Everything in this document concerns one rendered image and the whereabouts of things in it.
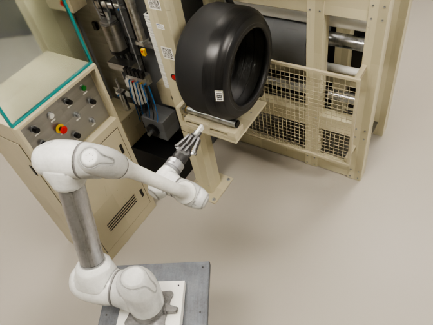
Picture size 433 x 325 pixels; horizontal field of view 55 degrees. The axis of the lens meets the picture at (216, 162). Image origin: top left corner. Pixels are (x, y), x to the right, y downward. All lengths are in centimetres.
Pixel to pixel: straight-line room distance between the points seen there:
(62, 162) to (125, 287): 57
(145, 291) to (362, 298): 141
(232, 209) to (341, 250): 80
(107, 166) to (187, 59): 80
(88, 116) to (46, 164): 95
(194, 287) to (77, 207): 70
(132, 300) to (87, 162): 62
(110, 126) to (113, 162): 108
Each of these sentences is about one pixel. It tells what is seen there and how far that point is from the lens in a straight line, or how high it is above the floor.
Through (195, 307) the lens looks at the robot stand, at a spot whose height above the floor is 65.
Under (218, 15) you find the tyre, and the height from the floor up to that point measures 147.
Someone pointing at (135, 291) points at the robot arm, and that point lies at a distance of 172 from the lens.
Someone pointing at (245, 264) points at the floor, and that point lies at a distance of 277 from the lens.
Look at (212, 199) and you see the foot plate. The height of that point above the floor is 2.
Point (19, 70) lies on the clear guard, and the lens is 210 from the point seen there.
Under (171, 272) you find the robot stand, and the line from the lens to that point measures 207.
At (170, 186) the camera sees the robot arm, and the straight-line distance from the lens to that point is 174.
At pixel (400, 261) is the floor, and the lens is 284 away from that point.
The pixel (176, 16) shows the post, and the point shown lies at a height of 141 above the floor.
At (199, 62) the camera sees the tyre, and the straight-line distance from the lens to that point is 198.
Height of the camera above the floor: 242
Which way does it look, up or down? 47 degrees down
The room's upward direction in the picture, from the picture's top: 13 degrees counter-clockwise
